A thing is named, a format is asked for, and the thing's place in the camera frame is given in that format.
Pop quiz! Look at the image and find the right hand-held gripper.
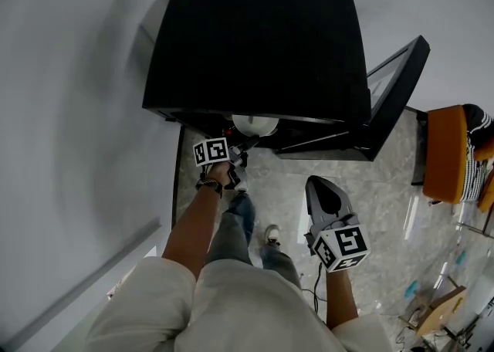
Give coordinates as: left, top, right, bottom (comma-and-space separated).
304, 174, 372, 274

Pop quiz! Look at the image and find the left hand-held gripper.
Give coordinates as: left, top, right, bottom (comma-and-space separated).
192, 134, 261, 191

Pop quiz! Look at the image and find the white round item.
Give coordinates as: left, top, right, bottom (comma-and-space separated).
231, 114, 280, 138

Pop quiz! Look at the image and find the person's left forearm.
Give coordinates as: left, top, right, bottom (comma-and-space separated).
161, 184, 224, 283

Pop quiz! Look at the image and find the person's right forearm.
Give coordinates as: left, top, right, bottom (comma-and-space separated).
325, 269, 360, 331

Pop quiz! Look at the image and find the person's left hand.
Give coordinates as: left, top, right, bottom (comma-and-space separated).
203, 161, 233, 187

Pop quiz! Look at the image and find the person's left white shoe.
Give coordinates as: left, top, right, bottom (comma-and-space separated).
234, 172, 250, 195

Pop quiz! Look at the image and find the person's white shoe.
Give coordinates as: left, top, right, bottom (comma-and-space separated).
234, 172, 250, 195
264, 223, 281, 247

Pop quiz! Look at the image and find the person's right white shoe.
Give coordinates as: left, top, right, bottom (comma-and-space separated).
264, 223, 281, 247

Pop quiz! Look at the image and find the person's right leg in jeans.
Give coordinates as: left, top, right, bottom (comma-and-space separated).
259, 245, 303, 290

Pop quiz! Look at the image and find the person's leg in jeans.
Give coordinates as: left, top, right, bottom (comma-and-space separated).
259, 245, 303, 290
205, 191, 258, 267

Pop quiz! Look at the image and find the person's left leg in jeans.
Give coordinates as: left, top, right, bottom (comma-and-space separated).
205, 191, 258, 267

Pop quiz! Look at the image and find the black cabinet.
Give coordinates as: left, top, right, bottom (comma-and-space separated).
141, 0, 374, 162

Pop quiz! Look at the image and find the person's white shirt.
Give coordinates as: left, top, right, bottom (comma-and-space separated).
84, 256, 391, 352

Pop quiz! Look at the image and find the orange chair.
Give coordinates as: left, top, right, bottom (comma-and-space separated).
421, 104, 494, 213

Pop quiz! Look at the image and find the black glass cabinet door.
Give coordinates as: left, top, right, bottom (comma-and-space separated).
275, 35, 431, 163

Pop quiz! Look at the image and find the black white striped cloth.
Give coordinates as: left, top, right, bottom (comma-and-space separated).
428, 103, 494, 207

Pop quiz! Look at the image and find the braided wrist bracelet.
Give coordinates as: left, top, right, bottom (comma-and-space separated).
195, 175, 225, 199

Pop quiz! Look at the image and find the black cable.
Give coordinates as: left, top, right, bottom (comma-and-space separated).
300, 263, 330, 323

